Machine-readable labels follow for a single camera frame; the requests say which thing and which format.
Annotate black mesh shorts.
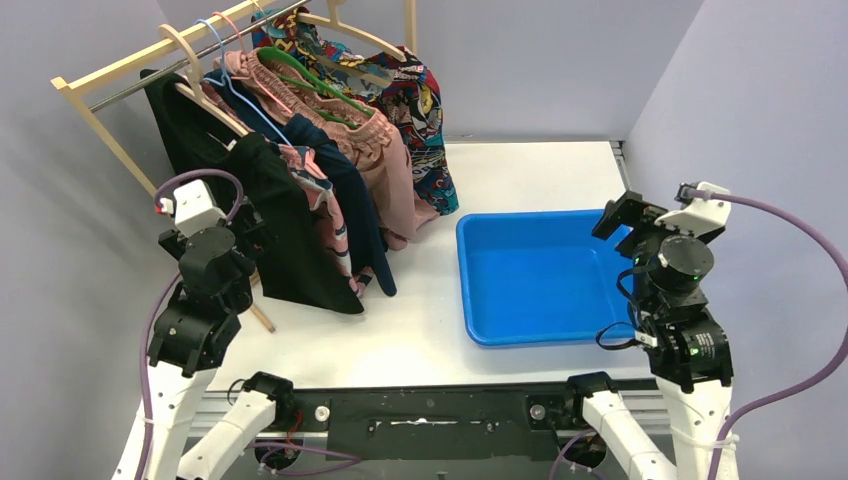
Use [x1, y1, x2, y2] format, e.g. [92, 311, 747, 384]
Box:
[145, 74, 364, 314]

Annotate pink shark print shorts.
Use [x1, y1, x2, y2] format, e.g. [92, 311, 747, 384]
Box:
[201, 80, 376, 299]

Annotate beige wooden hanger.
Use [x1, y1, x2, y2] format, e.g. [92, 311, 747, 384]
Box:
[158, 24, 248, 137]

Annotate light blue wire hanger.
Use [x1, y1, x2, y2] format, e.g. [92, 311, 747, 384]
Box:
[195, 19, 292, 147]

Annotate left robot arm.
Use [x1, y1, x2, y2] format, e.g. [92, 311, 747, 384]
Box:
[113, 201, 297, 479]

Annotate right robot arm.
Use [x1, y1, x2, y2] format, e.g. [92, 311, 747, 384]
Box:
[562, 191, 739, 479]

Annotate navy blue shorts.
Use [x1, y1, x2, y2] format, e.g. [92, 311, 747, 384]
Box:
[202, 68, 398, 298]

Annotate dusty pink shorts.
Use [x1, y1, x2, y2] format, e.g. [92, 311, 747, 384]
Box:
[224, 50, 438, 250]

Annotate green plastic hanger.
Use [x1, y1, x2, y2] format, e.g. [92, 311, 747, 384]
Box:
[254, 47, 375, 130]

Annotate beige hanger at back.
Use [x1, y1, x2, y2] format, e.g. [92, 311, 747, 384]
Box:
[296, 0, 418, 88]

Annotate colourful comic print shorts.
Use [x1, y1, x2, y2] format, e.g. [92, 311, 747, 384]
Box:
[252, 7, 459, 215]

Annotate blue plastic bin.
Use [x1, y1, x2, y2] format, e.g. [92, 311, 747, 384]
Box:
[456, 209, 632, 347]

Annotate metal hanging rod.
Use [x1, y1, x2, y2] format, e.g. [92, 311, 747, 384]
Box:
[69, 1, 275, 113]

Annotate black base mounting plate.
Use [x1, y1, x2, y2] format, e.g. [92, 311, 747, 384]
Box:
[258, 381, 587, 461]

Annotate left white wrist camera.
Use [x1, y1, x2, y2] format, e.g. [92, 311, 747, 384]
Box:
[155, 179, 226, 238]

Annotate aluminium table frame rail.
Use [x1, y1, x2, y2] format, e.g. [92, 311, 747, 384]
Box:
[609, 140, 631, 190]

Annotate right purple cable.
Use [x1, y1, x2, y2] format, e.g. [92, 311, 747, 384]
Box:
[675, 185, 848, 480]

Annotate pink wire hanger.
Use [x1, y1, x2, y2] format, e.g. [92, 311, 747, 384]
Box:
[211, 10, 299, 117]

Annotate wooden clothes rack frame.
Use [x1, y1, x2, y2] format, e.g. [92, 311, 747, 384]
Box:
[50, 0, 419, 334]

